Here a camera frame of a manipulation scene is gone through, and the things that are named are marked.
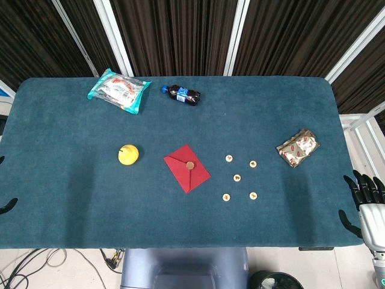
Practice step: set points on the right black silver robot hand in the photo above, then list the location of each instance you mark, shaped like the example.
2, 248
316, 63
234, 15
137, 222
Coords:
371, 222

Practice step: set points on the round wooden chess piece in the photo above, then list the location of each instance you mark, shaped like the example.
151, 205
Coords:
237, 177
226, 197
253, 195
229, 158
253, 164

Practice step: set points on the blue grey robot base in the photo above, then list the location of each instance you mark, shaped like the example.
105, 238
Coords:
183, 268

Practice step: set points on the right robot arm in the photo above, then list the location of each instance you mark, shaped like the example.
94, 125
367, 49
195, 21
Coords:
379, 268

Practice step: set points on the black table control panel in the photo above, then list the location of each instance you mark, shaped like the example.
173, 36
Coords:
316, 248

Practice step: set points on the gold red snack package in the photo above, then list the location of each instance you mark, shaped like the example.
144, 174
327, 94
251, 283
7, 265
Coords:
297, 147

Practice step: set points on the black round bin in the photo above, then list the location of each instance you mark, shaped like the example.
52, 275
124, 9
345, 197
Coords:
276, 281

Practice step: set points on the red envelope with gold seal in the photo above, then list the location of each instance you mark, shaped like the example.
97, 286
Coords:
180, 168

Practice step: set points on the small cola bottle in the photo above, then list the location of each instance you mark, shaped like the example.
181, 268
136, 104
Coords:
186, 95

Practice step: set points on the yellow pear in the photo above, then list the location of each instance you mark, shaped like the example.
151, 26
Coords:
128, 156

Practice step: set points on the black power plug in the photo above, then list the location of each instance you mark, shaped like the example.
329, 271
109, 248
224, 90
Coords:
112, 260

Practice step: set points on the black pleated curtain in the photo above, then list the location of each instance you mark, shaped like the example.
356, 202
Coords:
180, 36

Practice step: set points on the teal table cloth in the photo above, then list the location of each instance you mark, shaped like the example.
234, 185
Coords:
90, 195

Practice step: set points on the teal snack bag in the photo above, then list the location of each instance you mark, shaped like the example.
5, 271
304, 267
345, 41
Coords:
120, 90

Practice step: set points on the white blue panel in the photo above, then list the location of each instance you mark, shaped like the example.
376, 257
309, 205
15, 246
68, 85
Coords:
4, 90

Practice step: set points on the white aluminium side frame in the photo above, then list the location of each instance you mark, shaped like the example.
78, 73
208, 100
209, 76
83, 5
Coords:
349, 119

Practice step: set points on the wide white frame post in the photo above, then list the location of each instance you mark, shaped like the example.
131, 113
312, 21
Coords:
355, 52
114, 37
236, 37

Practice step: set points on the thin white frame post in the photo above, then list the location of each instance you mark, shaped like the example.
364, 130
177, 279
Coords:
75, 37

